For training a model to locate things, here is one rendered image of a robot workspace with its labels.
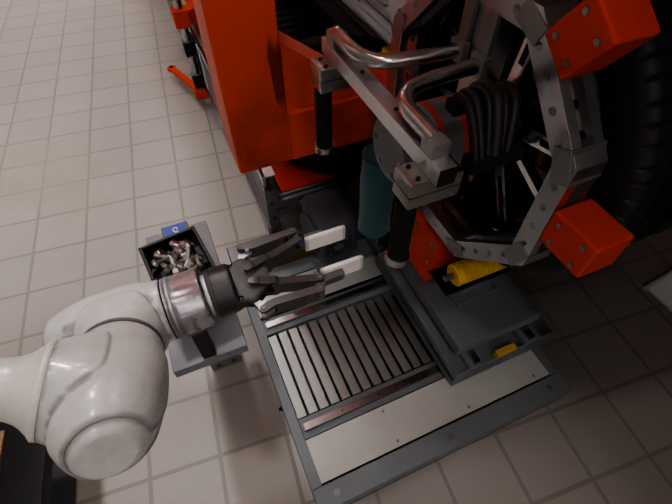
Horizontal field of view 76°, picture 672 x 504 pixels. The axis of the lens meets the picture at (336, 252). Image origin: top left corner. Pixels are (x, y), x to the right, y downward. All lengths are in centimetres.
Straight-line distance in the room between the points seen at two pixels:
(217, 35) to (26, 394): 82
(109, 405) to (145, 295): 20
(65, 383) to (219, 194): 161
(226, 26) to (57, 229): 134
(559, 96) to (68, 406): 68
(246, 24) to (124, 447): 89
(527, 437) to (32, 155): 247
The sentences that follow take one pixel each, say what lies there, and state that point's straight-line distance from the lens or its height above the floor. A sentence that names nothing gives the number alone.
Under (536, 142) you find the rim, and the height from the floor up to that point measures 87.
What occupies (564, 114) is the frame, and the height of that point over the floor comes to 102.
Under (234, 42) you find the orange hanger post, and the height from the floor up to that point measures 90.
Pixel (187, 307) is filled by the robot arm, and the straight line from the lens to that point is 62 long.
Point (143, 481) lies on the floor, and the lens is 149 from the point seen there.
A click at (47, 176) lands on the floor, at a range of 246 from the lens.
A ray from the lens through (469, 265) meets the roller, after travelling 107.
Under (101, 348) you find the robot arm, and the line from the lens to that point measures 52.
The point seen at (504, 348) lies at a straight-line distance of 141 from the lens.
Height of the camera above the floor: 136
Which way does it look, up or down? 52 degrees down
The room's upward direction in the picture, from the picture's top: straight up
